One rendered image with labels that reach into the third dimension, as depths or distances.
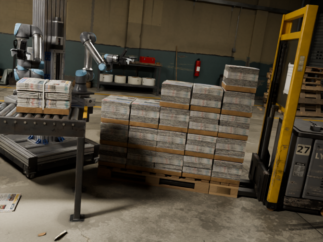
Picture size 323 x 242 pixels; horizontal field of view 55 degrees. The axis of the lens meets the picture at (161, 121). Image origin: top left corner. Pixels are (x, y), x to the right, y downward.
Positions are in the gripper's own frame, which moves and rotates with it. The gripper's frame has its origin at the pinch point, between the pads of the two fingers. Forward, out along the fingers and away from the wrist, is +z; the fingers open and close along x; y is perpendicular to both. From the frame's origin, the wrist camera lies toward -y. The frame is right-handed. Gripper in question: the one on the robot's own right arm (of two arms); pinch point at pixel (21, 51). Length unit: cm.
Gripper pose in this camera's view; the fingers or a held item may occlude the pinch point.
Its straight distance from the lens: 275.4
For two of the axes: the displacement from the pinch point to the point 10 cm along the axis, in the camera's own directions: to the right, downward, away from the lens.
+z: 3.7, 2.5, -8.9
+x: -9.0, -1.4, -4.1
